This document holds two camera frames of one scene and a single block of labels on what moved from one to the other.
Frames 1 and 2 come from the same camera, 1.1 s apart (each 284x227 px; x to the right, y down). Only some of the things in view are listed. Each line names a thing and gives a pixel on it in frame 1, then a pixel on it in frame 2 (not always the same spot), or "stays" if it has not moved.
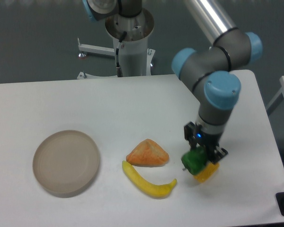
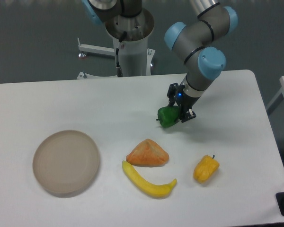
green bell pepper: (195, 160) to (168, 115)
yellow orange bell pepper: (207, 173) stays
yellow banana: (151, 190) stays
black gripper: (208, 141) to (185, 102)
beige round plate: (66, 163) stays
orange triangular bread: (147, 153) stays
